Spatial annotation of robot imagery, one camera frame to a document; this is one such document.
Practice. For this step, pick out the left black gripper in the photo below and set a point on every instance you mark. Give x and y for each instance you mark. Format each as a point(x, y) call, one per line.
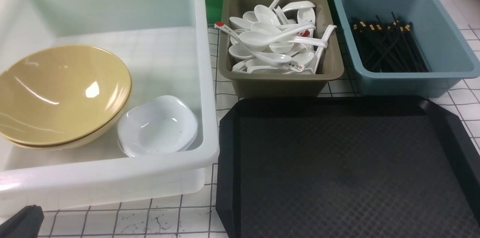
point(24, 224)

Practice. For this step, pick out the yellow noodle bowl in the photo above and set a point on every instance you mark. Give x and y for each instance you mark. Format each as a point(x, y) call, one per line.
point(61, 94)

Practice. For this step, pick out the white square side dish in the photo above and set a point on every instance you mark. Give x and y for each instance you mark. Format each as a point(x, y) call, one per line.
point(162, 117)

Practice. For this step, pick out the white soup spoon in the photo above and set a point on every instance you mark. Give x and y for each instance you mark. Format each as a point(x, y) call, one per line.
point(255, 39)

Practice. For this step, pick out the yellow bowl in tub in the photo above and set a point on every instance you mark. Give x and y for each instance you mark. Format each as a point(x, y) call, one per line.
point(79, 141)

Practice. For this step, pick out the white dish in tub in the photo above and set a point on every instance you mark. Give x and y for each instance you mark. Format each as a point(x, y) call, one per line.
point(157, 146)

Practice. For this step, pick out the large white plastic tub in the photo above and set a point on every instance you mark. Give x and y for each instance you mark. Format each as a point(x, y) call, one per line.
point(165, 45)

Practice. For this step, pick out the black serving tray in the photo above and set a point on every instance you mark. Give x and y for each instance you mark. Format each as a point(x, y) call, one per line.
point(346, 167)

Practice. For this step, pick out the red tipped white spoon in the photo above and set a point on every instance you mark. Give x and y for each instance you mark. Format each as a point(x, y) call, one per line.
point(240, 50)

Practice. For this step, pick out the olive spoon bin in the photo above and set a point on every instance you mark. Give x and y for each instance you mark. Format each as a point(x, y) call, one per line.
point(253, 78)

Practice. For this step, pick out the white spoon at bin edge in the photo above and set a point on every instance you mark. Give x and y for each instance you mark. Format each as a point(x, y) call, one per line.
point(319, 52)

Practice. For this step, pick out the pile of black chopsticks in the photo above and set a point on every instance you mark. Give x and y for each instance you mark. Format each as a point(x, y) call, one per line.
point(388, 47)

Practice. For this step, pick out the blue chopstick bin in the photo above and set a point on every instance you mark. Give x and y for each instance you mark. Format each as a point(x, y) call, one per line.
point(448, 55)

